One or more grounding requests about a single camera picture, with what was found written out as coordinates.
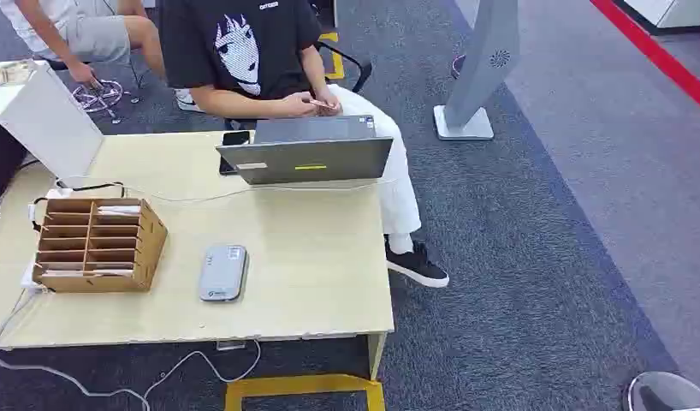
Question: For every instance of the small pale card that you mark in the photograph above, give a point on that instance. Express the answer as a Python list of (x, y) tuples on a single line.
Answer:
[(321, 104)]

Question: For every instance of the grey laptop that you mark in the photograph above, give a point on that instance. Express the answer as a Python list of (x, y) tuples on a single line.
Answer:
[(310, 159)]

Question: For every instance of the seated person in black shirt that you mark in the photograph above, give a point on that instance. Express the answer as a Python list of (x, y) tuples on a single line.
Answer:
[(236, 51)]

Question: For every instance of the purple round object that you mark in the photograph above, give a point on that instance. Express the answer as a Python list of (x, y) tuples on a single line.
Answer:
[(456, 65)]

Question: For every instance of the round clear dome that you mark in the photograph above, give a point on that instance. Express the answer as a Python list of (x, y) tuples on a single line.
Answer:
[(667, 392)]

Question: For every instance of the silver chair base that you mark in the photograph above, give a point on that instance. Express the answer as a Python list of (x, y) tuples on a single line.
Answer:
[(100, 96)]

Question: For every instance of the grey card reader device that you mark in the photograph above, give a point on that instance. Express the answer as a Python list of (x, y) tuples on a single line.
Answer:
[(222, 272)]

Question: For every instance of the person in grey shorts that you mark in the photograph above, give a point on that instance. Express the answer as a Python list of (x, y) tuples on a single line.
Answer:
[(95, 34)]

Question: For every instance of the white angled panel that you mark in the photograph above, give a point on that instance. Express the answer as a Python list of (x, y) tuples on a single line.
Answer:
[(49, 119)]

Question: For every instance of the yellow floor tape frame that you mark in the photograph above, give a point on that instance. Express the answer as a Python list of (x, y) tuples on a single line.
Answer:
[(304, 385)]

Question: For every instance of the white card stack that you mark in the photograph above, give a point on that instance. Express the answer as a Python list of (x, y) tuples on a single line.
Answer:
[(83, 273), (118, 210)]

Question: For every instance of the white cabinet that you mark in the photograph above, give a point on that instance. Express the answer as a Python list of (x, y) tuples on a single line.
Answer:
[(673, 12)]

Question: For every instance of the pale wooden desk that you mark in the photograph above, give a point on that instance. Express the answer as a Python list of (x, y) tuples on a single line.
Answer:
[(310, 266)]

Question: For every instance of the clear tag on desk edge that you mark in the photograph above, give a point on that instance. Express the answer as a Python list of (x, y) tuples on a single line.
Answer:
[(231, 345)]

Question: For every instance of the grey standing kiosk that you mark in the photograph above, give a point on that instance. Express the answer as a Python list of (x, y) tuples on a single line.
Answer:
[(480, 62)]

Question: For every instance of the red floor tape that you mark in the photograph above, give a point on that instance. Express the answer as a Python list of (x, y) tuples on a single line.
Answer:
[(656, 54)]

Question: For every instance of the black smartphone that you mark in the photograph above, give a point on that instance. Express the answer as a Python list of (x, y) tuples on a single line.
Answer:
[(235, 138)]

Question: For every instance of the person's left hand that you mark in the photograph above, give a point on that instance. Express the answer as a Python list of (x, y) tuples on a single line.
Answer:
[(329, 97)]

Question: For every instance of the person's right hand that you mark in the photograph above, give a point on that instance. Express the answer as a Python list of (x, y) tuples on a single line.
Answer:
[(298, 105)]

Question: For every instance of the wooden card sorting box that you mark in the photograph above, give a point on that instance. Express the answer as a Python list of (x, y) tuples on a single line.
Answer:
[(146, 244)]

